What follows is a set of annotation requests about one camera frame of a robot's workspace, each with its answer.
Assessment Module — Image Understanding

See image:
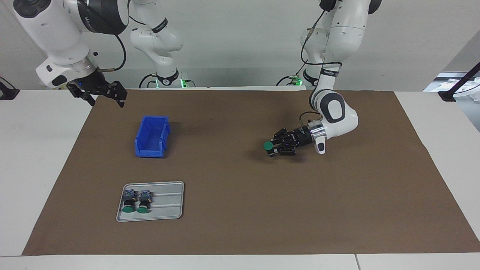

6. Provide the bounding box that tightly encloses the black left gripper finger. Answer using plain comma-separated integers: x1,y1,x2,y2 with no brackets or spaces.
274,128,297,141
268,144,297,158

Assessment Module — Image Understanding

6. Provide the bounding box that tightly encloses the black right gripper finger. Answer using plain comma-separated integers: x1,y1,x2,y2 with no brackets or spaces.
73,89,96,107
106,80,128,108

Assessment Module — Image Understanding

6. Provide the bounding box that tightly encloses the brown table mat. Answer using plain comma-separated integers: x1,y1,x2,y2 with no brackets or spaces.
22,89,480,256

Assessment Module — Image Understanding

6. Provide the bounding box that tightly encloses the blue plastic storage bin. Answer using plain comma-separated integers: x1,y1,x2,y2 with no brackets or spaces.
135,115,171,158

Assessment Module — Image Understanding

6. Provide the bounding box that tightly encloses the black table clamp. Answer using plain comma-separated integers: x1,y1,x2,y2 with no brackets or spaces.
0,77,20,100

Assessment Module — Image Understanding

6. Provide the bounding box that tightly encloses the silver metal tray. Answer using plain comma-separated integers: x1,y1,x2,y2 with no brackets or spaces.
116,181,185,222

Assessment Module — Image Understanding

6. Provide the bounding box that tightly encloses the black angled stand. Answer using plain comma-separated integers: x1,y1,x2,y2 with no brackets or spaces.
438,62,480,102

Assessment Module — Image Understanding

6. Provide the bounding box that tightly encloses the black base power cable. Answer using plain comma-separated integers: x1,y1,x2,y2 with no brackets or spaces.
276,62,302,86
138,73,157,89

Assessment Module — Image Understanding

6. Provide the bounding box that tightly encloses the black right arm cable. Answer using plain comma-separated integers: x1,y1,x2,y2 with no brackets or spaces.
98,34,127,72

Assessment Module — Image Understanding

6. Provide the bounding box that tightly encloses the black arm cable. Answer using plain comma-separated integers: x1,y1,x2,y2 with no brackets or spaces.
98,34,127,72
299,9,344,130

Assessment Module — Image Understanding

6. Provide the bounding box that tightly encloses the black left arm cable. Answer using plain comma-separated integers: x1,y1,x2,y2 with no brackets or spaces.
299,9,344,130

